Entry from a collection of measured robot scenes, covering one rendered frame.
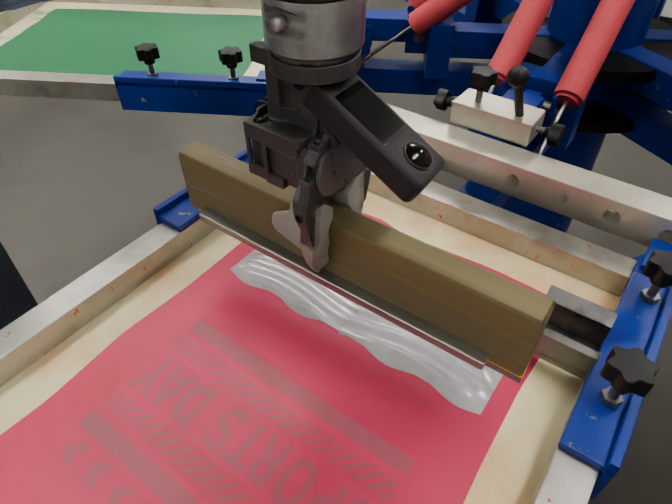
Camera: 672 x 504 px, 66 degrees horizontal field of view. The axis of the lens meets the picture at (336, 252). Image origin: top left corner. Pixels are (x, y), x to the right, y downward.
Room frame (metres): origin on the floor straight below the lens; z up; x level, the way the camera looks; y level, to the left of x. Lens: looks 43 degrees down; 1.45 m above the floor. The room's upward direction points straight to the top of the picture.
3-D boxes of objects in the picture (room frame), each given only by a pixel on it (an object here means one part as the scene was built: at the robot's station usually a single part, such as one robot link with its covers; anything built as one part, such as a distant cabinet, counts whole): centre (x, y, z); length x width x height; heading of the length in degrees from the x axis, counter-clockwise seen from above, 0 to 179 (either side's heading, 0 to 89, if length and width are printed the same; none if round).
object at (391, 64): (1.22, 0.05, 0.90); 1.24 x 0.06 x 0.06; 84
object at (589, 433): (0.33, -0.31, 0.98); 0.30 x 0.05 x 0.07; 144
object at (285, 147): (0.39, 0.02, 1.23); 0.09 x 0.08 x 0.12; 54
